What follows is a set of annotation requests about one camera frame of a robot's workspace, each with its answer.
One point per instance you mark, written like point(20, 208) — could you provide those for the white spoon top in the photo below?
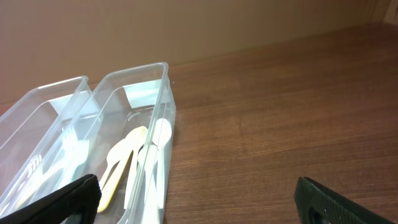
point(162, 134)

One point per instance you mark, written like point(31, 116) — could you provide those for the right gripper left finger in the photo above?
point(76, 202)

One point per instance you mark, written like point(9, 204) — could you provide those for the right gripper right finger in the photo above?
point(317, 204)

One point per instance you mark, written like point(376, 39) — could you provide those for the right clear plastic container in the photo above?
point(126, 99)

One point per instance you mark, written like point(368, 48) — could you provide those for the light blue fork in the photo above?
point(77, 153)

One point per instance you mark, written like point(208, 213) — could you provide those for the white spoon thick handle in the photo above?
point(147, 159)

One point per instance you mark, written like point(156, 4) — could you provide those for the yellow fork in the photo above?
point(41, 183)

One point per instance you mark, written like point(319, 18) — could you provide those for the white fork slanted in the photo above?
point(61, 153)

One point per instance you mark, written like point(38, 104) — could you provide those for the left clear plastic container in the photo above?
point(32, 126)

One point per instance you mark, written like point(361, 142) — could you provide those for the clear plastic container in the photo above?
point(126, 99)
point(32, 126)

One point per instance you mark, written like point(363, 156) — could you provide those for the yellow spoon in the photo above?
point(136, 139)

